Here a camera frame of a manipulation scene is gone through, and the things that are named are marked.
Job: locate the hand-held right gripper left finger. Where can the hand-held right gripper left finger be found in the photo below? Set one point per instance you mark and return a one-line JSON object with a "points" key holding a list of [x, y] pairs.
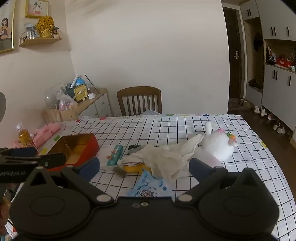
{"points": [[89, 166]]}

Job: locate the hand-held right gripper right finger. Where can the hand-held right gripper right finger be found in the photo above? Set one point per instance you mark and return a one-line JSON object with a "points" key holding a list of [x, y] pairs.
{"points": [[198, 168]]}

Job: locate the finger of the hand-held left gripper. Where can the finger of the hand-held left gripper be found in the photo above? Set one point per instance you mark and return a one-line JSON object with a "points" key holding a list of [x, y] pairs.
{"points": [[54, 160], [23, 152]]}

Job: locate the red cardboard box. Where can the red cardboard box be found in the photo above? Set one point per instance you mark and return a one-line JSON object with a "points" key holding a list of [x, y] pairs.
{"points": [[90, 144]]}

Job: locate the white towel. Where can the white towel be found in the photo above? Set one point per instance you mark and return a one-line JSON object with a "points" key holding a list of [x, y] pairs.
{"points": [[161, 160]]}

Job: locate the yellow drink bottle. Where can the yellow drink bottle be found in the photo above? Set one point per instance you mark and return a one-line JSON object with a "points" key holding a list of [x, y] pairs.
{"points": [[25, 138]]}

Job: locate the white flat packet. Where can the white flat packet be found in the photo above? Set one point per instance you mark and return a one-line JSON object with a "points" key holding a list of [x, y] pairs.
{"points": [[104, 157]]}

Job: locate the pink package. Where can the pink package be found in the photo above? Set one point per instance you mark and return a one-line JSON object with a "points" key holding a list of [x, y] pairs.
{"points": [[45, 133]]}

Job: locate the teal printed tissue box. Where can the teal printed tissue box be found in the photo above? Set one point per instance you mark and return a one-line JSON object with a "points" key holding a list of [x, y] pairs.
{"points": [[115, 155]]}

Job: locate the white plush rabbit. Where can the white plush rabbit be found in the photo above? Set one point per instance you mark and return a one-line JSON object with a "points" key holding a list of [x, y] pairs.
{"points": [[219, 146]]}

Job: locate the yellow paper cutout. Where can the yellow paper cutout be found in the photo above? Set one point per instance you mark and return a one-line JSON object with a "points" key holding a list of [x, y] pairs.
{"points": [[133, 168]]}

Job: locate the grey fan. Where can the grey fan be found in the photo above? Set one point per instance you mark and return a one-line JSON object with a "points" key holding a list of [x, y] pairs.
{"points": [[2, 106]]}

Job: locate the blue printed packet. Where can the blue printed packet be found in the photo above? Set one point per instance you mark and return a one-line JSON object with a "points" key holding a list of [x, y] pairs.
{"points": [[150, 186]]}

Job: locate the checked tablecloth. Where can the checked tablecloth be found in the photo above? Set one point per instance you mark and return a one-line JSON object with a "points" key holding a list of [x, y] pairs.
{"points": [[161, 129]]}

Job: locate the plastic bag of pink things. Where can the plastic bag of pink things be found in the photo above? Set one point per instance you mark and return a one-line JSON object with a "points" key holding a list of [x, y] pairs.
{"points": [[66, 103]]}

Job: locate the white drawer cabinet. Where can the white drawer cabinet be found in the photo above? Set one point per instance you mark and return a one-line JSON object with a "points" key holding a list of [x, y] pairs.
{"points": [[101, 105]]}

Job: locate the clear plastic dome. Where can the clear plastic dome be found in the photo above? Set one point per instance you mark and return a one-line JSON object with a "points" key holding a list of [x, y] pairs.
{"points": [[52, 95]]}

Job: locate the small white box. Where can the small white box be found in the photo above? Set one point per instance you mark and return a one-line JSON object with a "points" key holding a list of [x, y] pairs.
{"points": [[91, 96]]}

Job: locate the yellow desk clock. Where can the yellow desk clock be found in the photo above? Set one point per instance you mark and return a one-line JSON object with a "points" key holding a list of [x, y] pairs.
{"points": [[80, 92]]}

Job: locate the white paper sheet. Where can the white paper sheet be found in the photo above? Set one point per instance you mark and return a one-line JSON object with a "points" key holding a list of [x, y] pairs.
{"points": [[150, 112]]}

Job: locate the blue round toy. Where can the blue round toy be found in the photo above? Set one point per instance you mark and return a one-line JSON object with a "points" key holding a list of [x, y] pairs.
{"points": [[80, 81]]}

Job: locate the white shoe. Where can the white shoe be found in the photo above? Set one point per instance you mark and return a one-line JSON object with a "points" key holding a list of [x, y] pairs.
{"points": [[272, 116], [281, 130], [263, 112], [276, 126], [257, 109]]}

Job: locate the wooden chair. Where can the wooden chair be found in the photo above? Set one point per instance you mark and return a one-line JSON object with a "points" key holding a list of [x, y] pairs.
{"points": [[138, 91]]}

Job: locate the golden ornament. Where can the golden ornament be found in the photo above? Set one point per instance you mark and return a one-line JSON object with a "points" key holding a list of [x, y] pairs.
{"points": [[45, 25]]}

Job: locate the red storage box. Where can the red storage box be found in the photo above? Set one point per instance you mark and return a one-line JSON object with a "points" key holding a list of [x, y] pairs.
{"points": [[284, 63]]}

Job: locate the dark wooden door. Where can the dark wooden door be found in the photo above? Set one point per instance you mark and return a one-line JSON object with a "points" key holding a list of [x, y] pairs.
{"points": [[232, 34]]}

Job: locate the dark hanging bag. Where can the dark hanging bag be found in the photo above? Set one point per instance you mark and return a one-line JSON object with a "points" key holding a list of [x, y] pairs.
{"points": [[257, 42]]}

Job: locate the gold framed picture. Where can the gold framed picture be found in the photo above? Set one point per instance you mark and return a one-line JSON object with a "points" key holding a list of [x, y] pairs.
{"points": [[37, 8]]}

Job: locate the wooden wall shelf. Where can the wooden wall shelf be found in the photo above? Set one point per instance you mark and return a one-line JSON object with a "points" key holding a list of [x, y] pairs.
{"points": [[39, 41]]}

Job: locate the small photo frame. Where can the small photo frame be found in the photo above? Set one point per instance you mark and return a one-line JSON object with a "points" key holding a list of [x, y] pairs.
{"points": [[31, 30]]}

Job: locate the framed wall poster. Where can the framed wall poster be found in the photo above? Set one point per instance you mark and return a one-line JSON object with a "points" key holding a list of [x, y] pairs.
{"points": [[5, 27]]}

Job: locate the grey wall cabinet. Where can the grey wall cabinet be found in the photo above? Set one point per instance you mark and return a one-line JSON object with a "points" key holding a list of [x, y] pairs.
{"points": [[277, 23]]}

